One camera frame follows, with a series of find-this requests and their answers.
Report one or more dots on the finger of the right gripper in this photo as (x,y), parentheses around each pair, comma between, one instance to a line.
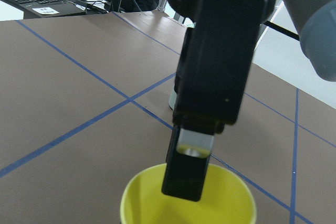
(214,67)

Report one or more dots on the yellow cup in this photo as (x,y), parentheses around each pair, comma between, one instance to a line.
(225,199)

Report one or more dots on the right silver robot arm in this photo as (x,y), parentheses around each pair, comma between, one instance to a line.
(314,21)

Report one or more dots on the light green cup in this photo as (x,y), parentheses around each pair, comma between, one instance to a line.
(172,99)

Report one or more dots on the black labelled box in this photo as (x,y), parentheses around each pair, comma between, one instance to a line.
(53,10)

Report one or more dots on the brown paper table cover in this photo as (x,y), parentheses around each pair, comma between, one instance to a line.
(84,107)

